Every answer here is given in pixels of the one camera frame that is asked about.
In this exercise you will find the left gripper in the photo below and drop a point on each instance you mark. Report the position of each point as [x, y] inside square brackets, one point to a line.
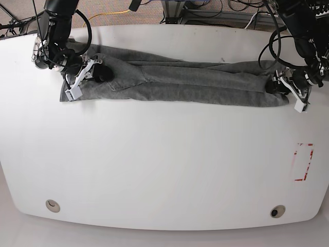
[296, 76]

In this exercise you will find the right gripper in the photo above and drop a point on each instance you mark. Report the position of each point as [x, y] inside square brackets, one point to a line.
[70, 66]

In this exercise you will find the grey T-shirt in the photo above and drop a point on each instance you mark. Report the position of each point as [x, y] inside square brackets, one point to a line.
[149, 77]

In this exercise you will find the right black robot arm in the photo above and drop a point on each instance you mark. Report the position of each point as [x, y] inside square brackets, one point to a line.
[50, 47]

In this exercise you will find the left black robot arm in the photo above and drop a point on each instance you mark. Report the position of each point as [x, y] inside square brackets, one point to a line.
[307, 22]

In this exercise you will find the red tape rectangle marking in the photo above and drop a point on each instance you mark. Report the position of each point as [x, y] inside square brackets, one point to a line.
[301, 161]

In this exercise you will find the black tripod stand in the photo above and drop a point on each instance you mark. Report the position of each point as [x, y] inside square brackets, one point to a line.
[16, 26]

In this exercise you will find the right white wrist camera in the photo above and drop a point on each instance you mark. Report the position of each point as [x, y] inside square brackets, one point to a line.
[74, 92]

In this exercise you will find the aluminium frame stand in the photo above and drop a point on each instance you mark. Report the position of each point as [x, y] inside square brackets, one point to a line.
[176, 12]

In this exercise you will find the right table cable grommet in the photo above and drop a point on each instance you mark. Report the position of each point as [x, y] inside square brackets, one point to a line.
[277, 211]

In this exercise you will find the table cable grommet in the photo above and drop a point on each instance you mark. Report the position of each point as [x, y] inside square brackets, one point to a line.
[277, 211]
[53, 206]

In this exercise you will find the left table cable grommet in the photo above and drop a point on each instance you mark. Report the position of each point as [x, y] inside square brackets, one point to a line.
[53, 206]

